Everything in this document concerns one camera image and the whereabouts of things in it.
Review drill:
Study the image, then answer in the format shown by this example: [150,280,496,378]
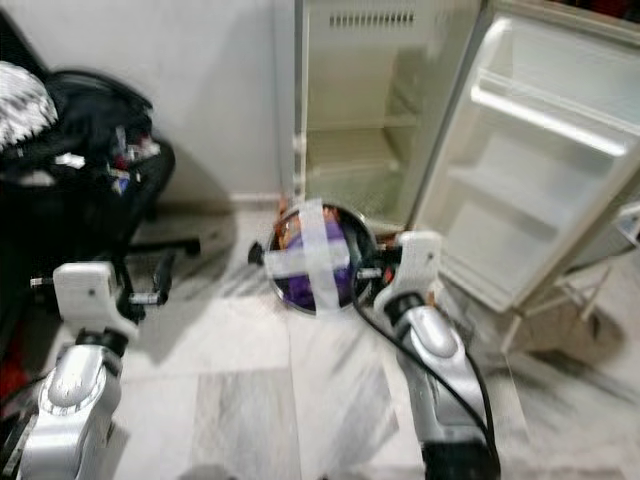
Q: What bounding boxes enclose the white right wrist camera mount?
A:
[375,230,444,311]

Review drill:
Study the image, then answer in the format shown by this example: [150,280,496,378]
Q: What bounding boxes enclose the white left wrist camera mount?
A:
[52,261,133,343]

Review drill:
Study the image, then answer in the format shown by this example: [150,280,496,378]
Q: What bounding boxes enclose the white fridge cabinet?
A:
[294,0,503,229]

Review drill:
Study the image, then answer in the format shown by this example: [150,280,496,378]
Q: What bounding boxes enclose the round purple container with tape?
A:
[264,197,380,317]

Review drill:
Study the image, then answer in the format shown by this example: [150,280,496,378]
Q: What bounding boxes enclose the white black patterned cloth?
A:
[0,60,58,151]

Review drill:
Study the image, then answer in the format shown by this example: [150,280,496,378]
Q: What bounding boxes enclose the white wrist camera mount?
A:
[375,230,444,311]
[52,261,133,343]

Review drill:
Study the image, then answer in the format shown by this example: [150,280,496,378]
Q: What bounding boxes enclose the black chair leg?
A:
[135,237,202,257]

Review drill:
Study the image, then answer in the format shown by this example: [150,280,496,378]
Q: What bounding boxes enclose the white fridge door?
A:
[410,4,640,315]

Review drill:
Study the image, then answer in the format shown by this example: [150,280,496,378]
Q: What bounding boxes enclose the orange cardboard piece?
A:
[275,195,301,236]

